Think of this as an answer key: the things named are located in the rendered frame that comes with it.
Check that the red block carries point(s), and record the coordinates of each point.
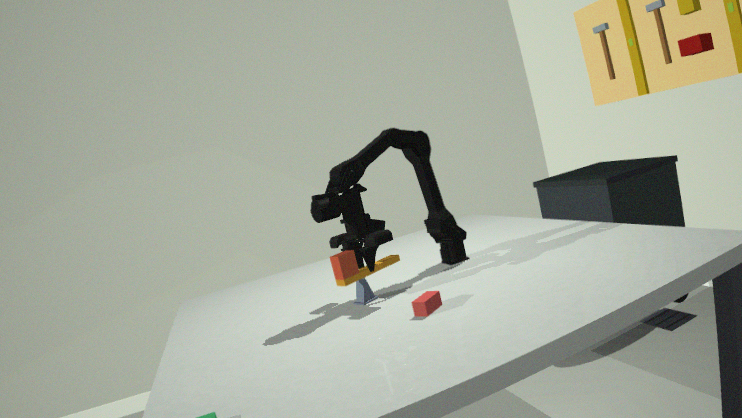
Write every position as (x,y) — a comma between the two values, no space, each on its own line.
(427,303)

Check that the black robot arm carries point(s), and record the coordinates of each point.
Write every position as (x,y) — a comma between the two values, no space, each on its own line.
(416,148)

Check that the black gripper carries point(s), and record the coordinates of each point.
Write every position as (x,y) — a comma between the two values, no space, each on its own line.
(357,234)

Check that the orange bar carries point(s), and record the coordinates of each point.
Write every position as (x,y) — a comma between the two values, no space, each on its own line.
(346,270)

